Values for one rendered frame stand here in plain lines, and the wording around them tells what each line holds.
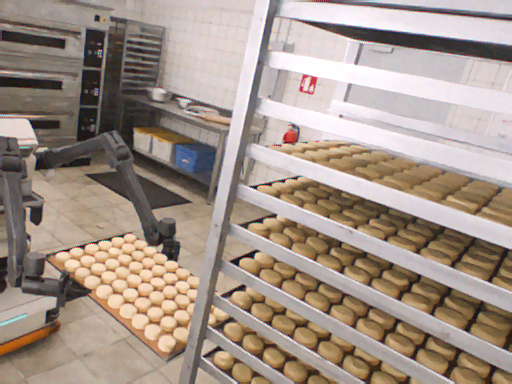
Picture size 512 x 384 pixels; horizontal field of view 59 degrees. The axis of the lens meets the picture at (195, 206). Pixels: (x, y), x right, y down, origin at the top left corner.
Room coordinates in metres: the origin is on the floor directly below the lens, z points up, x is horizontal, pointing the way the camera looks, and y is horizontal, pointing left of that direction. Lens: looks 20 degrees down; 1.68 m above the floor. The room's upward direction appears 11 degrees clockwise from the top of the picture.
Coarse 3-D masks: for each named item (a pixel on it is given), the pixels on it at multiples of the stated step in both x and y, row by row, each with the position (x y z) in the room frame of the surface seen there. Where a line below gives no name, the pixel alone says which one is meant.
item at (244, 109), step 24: (264, 0) 0.89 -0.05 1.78; (264, 24) 0.89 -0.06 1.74; (264, 48) 0.90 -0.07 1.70; (240, 96) 0.90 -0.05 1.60; (240, 120) 0.89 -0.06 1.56; (240, 144) 0.89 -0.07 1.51; (240, 168) 0.90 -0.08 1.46; (216, 216) 0.90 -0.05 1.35; (216, 240) 0.89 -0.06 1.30; (216, 264) 0.89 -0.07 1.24; (192, 336) 0.90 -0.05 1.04; (192, 360) 0.89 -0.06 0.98
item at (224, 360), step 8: (224, 352) 0.95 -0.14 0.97; (216, 360) 0.92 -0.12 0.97; (224, 360) 0.92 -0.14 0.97; (232, 360) 0.93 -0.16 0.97; (240, 360) 0.96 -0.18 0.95; (224, 368) 0.91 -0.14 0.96; (232, 368) 0.92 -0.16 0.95; (240, 368) 0.90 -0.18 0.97; (248, 368) 0.91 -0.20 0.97; (232, 376) 0.89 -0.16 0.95; (240, 376) 0.88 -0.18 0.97; (248, 376) 0.88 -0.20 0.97; (256, 376) 0.88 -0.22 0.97; (264, 376) 0.91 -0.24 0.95
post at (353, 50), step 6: (348, 42) 1.26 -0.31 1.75; (354, 42) 1.25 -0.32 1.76; (348, 48) 1.26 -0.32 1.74; (354, 48) 1.25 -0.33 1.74; (360, 48) 1.26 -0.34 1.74; (348, 54) 1.26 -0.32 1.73; (354, 54) 1.25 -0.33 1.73; (348, 60) 1.25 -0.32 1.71; (354, 60) 1.25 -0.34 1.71; (342, 84) 1.25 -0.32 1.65; (348, 84) 1.25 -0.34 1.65; (336, 90) 1.26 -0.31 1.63; (342, 90) 1.25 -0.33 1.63; (348, 90) 1.26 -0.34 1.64; (336, 96) 1.26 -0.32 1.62; (342, 96) 1.25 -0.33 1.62; (330, 114) 1.26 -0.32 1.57; (336, 114) 1.25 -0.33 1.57; (324, 132) 1.26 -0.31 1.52
